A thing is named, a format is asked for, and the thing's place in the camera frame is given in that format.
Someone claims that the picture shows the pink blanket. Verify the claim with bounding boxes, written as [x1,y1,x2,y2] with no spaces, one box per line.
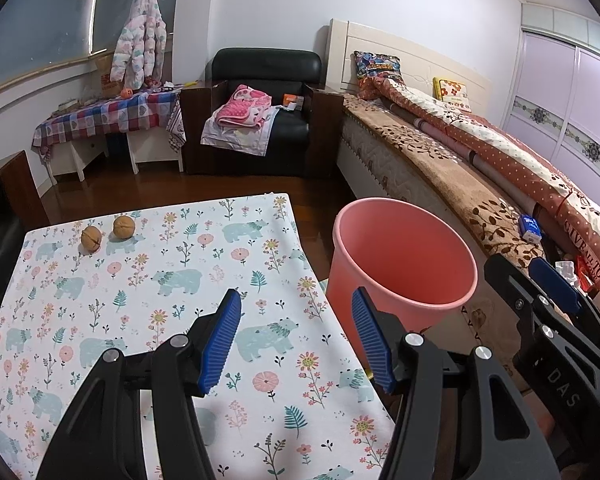
[216,84,272,128]

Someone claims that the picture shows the blue tissue pack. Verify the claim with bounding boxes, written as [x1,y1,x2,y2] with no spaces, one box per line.
[519,214,543,245]

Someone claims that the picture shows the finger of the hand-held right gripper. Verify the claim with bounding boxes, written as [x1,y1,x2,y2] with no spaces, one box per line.
[529,257,600,356]
[484,254,600,441]

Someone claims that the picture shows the yellow floral pillow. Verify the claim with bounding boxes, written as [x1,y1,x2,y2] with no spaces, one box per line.
[432,77,472,111]

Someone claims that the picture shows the lilac wardrobe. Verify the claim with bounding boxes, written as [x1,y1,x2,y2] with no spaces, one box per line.
[500,2,600,211]

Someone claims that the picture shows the floral bear tablecloth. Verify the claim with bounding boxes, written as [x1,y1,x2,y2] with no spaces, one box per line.
[0,192,398,480]

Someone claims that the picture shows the patterned hanging cloth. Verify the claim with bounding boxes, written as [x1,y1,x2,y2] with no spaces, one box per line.
[166,105,187,152]

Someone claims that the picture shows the black leather armchair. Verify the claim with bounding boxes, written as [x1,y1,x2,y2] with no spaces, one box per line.
[180,48,345,177]

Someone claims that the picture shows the quilted mattress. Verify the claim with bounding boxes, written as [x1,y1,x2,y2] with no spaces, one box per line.
[337,110,486,241]

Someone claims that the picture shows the pink plastic bucket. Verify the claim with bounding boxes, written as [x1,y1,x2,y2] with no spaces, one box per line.
[325,197,479,368]

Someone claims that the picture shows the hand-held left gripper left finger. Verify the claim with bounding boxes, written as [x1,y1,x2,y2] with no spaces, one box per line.
[35,288,242,480]

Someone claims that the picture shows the white puffy jacket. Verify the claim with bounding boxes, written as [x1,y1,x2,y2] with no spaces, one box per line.
[110,0,168,92]

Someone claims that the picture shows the colourful cartoon pillow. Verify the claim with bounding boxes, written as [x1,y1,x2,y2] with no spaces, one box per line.
[353,51,403,93]

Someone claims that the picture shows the pink folded clothes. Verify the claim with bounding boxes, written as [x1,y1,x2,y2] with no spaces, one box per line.
[201,110,276,157]

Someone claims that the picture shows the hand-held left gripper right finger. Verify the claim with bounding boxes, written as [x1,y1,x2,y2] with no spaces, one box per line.
[351,286,563,480]

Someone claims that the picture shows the cream bed headboard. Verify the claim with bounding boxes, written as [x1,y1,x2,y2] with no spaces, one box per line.
[326,18,493,121]

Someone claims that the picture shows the checked tablecloth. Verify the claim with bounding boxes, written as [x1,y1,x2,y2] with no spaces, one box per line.
[32,89,183,161]

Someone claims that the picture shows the bay window with blinds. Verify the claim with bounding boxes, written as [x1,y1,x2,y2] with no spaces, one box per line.
[0,0,183,96]

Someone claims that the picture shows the black leather sofa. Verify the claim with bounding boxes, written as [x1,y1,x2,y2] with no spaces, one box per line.
[0,150,51,311]

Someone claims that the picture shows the polka dot quilt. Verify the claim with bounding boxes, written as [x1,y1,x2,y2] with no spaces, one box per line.
[357,77,600,291]

